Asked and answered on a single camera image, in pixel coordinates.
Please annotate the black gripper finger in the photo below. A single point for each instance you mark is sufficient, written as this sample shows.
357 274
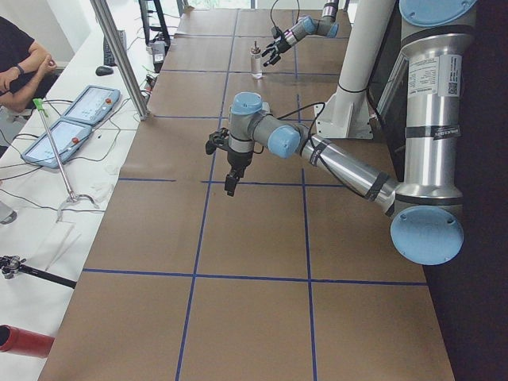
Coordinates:
240 173
270 49
274 59
230 184

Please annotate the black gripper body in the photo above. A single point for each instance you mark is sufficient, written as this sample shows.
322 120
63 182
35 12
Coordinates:
238 159
282 43

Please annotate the clear glass sauce bottle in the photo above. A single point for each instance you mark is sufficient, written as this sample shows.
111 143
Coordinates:
255 59

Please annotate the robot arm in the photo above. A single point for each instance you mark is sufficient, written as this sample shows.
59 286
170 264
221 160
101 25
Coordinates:
325 26
424 207

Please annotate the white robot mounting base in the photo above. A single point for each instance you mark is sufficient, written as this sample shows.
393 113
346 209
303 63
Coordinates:
346 114

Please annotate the brown paper table cover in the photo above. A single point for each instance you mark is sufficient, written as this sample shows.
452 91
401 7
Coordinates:
292 278

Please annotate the upper blue teach pendant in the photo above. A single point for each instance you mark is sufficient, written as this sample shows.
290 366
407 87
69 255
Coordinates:
92 105

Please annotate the blue teach pendant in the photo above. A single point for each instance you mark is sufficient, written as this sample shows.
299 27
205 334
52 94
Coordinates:
92 105
68 137

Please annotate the black keyboard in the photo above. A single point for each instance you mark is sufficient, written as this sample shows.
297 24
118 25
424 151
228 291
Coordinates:
108 56

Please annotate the black computer mouse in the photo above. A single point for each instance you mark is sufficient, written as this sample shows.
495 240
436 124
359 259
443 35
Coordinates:
104 70

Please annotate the lower blue teach pendant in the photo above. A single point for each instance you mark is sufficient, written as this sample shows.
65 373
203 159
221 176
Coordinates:
68 137

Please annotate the metal reacher grabber tool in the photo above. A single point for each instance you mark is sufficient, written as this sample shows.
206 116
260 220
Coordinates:
72 198

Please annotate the person in black shirt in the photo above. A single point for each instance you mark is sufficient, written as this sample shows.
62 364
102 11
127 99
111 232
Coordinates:
28 70

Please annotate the black tripod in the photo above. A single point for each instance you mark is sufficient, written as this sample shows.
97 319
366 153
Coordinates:
12 265

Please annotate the red cylinder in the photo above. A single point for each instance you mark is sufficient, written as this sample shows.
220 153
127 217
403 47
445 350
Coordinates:
25 343

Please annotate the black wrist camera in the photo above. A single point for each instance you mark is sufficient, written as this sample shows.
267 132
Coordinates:
218 140

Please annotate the aluminium frame post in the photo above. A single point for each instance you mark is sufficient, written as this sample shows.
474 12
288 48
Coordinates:
109 29

